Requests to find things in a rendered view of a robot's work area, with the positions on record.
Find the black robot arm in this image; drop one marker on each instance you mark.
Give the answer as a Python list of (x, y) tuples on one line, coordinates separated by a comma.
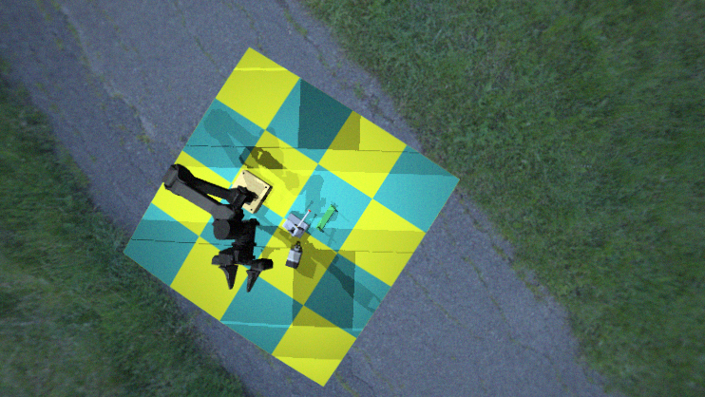
[(228, 223)]

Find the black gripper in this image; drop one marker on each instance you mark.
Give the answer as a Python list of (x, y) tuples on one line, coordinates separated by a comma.
[(257, 265)]

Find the green flat plate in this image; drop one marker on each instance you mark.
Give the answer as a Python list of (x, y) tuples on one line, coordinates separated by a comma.
[(325, 218)]

